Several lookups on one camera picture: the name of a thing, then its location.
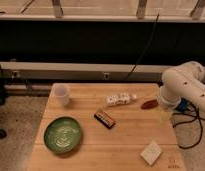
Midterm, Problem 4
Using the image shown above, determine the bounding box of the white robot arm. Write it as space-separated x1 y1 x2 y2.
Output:
157 61 205 113

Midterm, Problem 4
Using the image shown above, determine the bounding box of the translucent plastic cup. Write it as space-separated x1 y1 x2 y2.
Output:
54 84 69 106

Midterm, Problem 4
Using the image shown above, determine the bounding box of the wooden table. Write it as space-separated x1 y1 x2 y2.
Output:
27 83 186 171

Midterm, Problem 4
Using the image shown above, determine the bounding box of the red brown oval object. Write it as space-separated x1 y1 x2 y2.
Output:
141 99 158 110

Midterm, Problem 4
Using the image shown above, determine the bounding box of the green ceramic bowl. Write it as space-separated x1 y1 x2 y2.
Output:
43 117 83 154

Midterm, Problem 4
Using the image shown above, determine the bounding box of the blue connector box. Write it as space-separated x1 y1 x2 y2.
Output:
176 99 188 112

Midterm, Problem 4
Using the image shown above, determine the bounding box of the black hanging cable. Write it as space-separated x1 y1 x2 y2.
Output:
122 13 161 82

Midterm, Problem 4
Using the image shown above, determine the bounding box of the black cable on floor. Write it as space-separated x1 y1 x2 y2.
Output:
171 101 205 150

